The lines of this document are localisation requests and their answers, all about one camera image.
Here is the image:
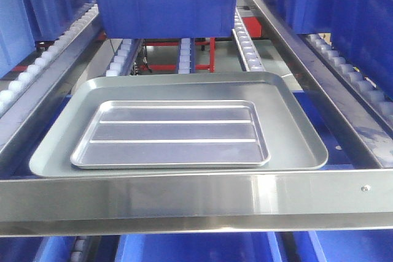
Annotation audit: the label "large blue crate right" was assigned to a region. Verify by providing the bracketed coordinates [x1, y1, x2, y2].
[266, 0, 392, 95]

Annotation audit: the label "steel divider rail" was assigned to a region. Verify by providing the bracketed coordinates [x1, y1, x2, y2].
[245, 0, 392, 168]
[1, 17, 102, 177]

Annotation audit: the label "red metal floor frame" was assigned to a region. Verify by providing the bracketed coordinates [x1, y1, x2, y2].
[17, 11, 265, 82]

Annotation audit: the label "large blue crate left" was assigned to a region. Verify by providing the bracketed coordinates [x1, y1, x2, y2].
[1, 0, 93, 76]

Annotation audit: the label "far right roller track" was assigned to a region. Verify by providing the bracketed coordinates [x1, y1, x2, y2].
[303, 34, 392, 129]

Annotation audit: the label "large blue crate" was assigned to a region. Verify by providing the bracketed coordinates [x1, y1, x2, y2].
[1, 0, 93, 76]
[266, 0, 392, 95]

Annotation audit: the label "blue crate centre shelf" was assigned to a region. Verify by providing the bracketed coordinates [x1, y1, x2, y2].
[97, 0, 236, 39]

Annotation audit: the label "blue crate shelf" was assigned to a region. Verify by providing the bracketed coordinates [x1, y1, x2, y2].
[97, 0, 236, 39]
[115, 232, 286, 261]

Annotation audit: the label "right steel divider rail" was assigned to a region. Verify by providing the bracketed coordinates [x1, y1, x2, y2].
[245, 0, 392, 168]

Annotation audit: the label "far left roller track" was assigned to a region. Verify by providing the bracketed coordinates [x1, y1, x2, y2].
[1, 4, 98, 116]

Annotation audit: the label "large grey plastic tray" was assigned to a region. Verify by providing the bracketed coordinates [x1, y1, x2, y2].
[29, 72, 328, 178]

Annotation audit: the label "blue crate lower shelf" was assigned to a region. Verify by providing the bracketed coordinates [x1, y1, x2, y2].
[115, 232, 286, 261]

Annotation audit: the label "silver metal tray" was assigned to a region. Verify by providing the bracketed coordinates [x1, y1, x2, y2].
[70, 100, 271, 169]

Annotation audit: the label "middle white roller track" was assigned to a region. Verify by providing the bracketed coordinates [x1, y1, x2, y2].
[176, 38, 195, 74]

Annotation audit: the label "left steel divider rail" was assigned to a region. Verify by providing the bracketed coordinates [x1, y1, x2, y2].
[1, 17, 102, 177]

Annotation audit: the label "steel front shelf rail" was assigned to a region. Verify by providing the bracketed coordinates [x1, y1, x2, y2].
[1, 169, 392, 237]

